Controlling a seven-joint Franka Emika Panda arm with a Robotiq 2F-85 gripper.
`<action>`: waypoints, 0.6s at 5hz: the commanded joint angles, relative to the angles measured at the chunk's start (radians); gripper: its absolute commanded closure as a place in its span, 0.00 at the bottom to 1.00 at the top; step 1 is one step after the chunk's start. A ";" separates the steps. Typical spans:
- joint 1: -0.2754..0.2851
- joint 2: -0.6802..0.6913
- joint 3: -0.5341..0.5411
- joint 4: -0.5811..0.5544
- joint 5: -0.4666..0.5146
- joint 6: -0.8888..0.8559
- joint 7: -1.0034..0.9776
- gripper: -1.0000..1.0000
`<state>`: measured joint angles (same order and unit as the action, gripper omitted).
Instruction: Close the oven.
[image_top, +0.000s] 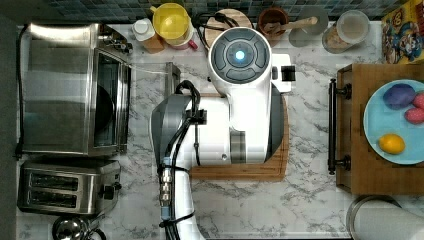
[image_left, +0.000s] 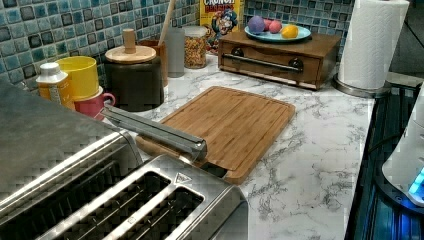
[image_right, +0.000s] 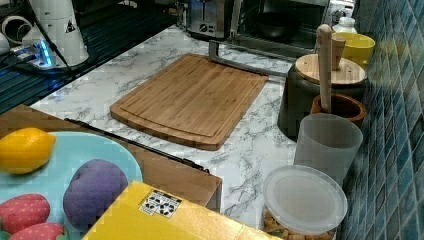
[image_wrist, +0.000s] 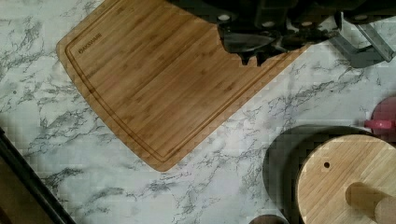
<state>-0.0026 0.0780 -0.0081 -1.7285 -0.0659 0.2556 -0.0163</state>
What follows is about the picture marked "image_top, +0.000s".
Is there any glass oven door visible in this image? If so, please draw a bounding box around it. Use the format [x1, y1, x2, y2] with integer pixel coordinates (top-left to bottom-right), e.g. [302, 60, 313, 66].
[129, 62, 181, 97]

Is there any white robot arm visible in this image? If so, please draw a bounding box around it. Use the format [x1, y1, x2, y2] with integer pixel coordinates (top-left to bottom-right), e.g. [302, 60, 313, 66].
[149, 27, 288, 240]

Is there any stainless steel toaster oven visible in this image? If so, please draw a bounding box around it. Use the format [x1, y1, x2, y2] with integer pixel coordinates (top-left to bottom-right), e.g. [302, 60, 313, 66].
[19, 23, 132, 157]

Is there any bamboo cutting board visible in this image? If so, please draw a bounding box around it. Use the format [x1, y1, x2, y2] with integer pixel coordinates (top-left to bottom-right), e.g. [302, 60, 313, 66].
[190, 94, 289, 181]

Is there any yellow mug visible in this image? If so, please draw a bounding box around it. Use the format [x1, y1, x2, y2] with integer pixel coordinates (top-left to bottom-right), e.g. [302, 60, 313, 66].
[150, 3, 191, 45]

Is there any dark canister with wooden lid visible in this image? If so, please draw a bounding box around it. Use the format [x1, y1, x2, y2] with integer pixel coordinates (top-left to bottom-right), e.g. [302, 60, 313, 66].
[202, 9, 253, 47]

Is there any small white-capped bottle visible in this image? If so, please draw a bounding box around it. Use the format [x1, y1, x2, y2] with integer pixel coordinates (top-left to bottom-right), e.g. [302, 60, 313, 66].
[132, 18, 165, 54]

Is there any brown wooden utensil cup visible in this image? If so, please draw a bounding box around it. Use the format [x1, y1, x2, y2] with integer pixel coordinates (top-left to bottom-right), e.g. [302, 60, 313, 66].
[256, 7, 289, 47]

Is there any frosted grey plastic cup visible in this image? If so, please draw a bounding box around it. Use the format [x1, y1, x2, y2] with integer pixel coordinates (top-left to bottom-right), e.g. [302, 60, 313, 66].
[289, 7, 329, 47]

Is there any stainless steel two-slot toaster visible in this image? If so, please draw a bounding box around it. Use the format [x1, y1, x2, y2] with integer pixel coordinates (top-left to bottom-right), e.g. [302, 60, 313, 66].
[17, 158, 122, 216]

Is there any wooden serving tray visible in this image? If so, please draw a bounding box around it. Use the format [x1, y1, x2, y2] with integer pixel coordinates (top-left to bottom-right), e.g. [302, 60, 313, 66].
[328, 64, 424, 195]

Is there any light blue plate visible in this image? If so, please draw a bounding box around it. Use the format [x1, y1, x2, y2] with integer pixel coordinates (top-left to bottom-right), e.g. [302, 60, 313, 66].
[363, 79, 424, 165]

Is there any clear jar with white lid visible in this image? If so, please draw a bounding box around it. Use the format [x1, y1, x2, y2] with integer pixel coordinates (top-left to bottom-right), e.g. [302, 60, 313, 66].
[322, 10, 370, 54]

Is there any shiny metal kettle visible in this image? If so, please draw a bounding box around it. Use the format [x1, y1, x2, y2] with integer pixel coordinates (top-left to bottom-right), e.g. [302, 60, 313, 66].
[52, 216, 107, 240]

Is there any yellow toy lemon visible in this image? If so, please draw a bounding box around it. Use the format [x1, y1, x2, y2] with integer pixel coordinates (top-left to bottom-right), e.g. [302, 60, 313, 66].
[378, 134, 406, 155]

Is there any purple toy plum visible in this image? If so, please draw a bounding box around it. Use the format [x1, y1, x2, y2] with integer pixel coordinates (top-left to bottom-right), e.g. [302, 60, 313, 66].
[383, 83, 416, 110]

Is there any white paper towel roll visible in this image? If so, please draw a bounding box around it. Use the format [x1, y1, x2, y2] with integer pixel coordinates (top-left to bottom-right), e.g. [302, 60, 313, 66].
[346, 196, 424, 240]

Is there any red toy strawberry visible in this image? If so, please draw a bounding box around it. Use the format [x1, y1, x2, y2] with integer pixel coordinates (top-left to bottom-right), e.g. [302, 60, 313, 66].
[412, 93, 424, 109]
[404, 108, 424, 124]

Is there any yellow cereal box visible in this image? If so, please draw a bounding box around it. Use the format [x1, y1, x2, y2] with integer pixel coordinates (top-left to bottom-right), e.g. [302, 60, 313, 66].
[382, 0, 424, 64]

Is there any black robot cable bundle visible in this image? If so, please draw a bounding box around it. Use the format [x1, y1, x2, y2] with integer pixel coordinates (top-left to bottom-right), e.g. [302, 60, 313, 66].
[158, 79, 208, 240]

